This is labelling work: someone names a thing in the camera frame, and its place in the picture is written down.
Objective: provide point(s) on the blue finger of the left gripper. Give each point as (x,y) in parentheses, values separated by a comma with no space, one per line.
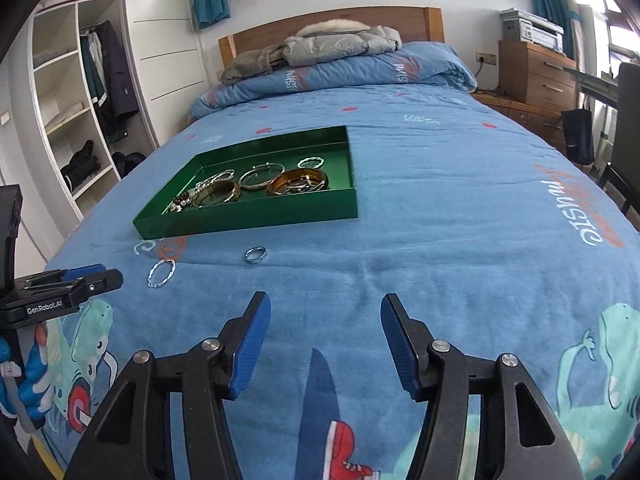
(69,275)

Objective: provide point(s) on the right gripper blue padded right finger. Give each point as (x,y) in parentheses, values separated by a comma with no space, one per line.
(519,437)

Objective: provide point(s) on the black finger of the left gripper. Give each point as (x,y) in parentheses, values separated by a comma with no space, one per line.
(97,284)

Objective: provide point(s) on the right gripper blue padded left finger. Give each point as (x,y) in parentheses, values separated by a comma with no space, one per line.
(129,437)

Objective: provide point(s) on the thin silver bangle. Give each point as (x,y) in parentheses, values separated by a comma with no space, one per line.
(260,176)

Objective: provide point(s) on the amber wide bangle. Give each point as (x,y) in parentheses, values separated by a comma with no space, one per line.
(296,181)

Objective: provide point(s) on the green jewelry tray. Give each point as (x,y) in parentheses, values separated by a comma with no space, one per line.
(170,212)

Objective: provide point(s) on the black folded clothes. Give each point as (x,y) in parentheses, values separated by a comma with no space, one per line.
(82,165)

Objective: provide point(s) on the black bag wardrobe floor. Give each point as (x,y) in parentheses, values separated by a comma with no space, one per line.
(126,163)

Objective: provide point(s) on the dark tortoiseshell bangle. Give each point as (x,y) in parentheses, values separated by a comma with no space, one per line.
(215,193)

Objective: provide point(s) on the dark hanging coat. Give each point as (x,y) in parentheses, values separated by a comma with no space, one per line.
(121,103)

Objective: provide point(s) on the blue patterned bed quilt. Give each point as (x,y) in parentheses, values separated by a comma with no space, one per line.
(485,232)

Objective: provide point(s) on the white wardrobe shelving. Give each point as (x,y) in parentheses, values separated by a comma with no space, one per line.
(64,62)

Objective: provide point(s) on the olive fleece jacket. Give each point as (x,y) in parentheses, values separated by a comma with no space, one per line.
(254,63)

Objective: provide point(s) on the black chair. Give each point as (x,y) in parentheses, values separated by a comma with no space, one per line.
(622,171)

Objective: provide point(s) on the grey puffer jacket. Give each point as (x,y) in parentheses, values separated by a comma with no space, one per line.
(335,39)

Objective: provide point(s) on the dark waste bin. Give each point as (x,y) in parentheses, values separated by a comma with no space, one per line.
(577,129)

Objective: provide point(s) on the wooden drawer nightstand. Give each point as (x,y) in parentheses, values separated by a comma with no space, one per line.
(535,88)

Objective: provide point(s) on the folded blue duvet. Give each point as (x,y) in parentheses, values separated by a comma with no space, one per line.
(418,62)

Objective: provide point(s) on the wooden headboard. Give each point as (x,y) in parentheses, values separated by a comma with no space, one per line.
(412,22)

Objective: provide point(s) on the white printer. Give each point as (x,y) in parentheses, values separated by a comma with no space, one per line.
(518,25)

